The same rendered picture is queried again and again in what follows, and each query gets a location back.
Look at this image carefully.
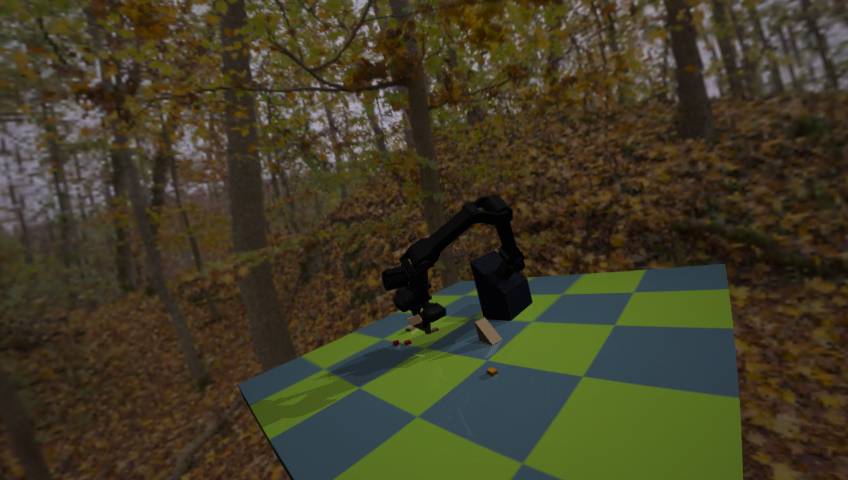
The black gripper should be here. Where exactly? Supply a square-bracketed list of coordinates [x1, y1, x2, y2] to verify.
[396, 283, 446, 328]

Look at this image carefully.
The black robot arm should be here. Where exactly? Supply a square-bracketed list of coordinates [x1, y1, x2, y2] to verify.
[381, 195, 525, 312]

